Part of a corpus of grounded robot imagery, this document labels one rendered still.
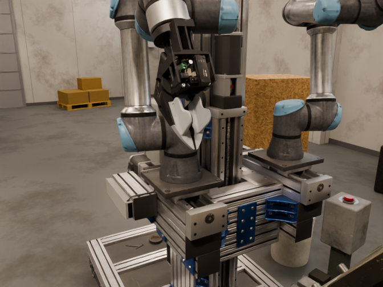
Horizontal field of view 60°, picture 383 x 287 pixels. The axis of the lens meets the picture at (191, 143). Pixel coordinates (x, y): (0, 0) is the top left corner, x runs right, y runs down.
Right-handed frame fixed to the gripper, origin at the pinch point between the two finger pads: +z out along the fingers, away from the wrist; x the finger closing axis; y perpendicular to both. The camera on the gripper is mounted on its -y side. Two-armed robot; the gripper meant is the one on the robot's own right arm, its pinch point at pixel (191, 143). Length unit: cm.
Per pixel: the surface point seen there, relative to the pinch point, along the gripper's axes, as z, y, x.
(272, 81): -59, -132, 148
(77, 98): -277, -757, 115
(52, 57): -414, -815, 82
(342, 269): 39, -21, 49
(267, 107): -42, -141, 144
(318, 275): 44, -36, 53
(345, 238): 37, -39, 73
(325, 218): 29, -44, 72
